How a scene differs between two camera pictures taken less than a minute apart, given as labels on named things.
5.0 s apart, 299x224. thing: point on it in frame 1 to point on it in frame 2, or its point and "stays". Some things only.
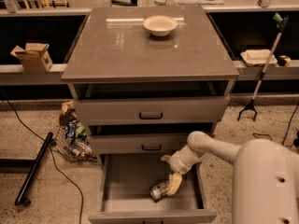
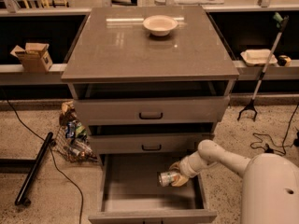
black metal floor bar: [21, 198] stays
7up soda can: [158, 191] to [165, 178]
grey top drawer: [150, 111] stays
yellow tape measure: [284, 61] stays
